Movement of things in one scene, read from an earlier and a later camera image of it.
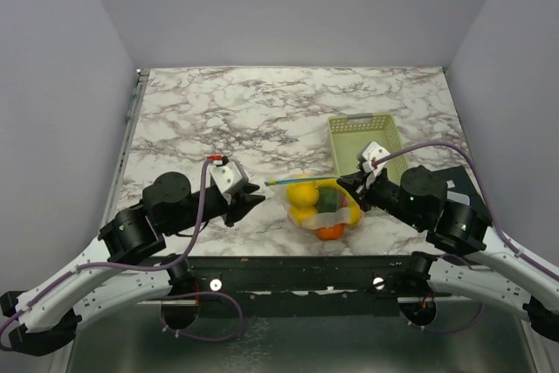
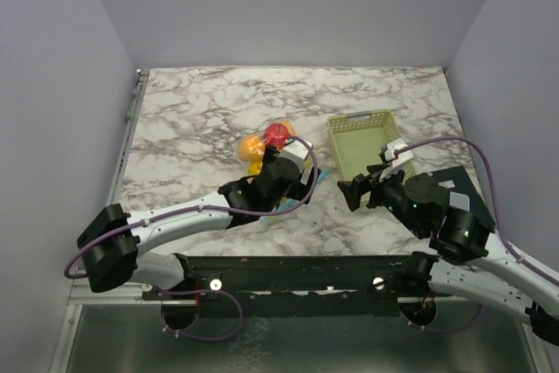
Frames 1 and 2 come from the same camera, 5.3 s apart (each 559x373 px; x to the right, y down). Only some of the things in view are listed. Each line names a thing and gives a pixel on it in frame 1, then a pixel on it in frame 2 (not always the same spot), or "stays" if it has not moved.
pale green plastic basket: x=351 y=134 stays
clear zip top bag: x=323 y=206 -> x=251 y=151
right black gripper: x=355 y=183 stays
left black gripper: x=238 y=204 -> x=303 y=191
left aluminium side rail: x=138 y=90 stays
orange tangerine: x=331 y=233 -> x=251 y=148
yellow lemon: x=300 y=215 -> x=254 y=168
